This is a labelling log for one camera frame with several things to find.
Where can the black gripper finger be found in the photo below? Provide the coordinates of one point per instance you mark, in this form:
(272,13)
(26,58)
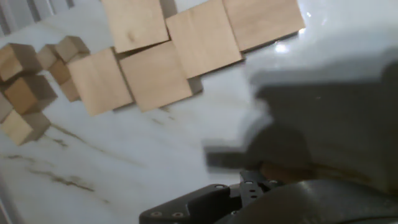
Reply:
(202,205)

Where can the white marble pattern sheet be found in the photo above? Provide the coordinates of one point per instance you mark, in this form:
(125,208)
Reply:
(124,161)

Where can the tiny wooden cube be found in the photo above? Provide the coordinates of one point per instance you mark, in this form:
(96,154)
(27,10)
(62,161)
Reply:
(60,71)
(70,90)
(46,56)
(71,46)

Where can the medium wooden cube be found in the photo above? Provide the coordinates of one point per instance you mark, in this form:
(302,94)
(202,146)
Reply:
(29,93)
(25,127)
(17,60)

